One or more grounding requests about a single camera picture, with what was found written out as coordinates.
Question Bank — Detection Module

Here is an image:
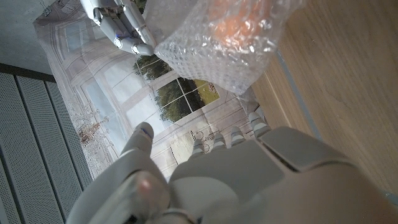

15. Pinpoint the orange mini basketball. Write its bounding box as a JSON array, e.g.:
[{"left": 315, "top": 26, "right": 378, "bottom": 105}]
[{"left": 208, "top": 0, "right": 276, "bottom": 46}]

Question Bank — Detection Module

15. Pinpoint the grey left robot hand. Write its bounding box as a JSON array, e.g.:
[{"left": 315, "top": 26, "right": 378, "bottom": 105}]
[{"left": 65, "top": 111, "right": 398, "bottom": 224}]

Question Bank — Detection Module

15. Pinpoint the clear bubble wrap sheet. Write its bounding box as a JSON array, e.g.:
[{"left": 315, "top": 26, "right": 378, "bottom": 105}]
[{"left": 144, "top": 0, "right": 307, "bottom": 96}]

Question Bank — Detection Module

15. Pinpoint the black binder clip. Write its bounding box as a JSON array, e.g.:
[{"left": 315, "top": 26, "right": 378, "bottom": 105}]
[{"left": 39, "top": 1, "right": 53, "bottom": 17}]

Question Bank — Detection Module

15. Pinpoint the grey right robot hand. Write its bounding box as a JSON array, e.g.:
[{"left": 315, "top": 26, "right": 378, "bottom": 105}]
[{"left": 80, "top": 0, "right": 157, "bottom": 57}]

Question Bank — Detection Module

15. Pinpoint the printed window backdrop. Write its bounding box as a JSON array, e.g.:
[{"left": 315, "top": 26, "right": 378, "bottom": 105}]
[{"left": 32, "top": 0, "right": 267, "bottom": 181}]

